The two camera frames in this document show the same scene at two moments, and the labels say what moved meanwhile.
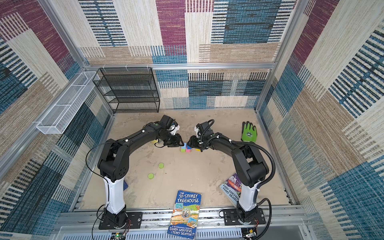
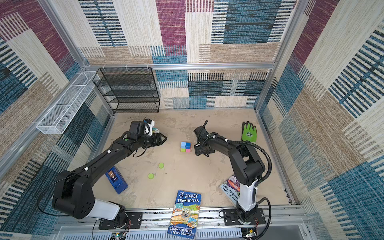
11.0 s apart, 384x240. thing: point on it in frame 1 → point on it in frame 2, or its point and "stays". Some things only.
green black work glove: x=249 y=132 stays
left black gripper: x=177 y=142 → x=157 y=140
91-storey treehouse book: x=185 y=215 stays
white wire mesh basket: x=58 y=117 stays
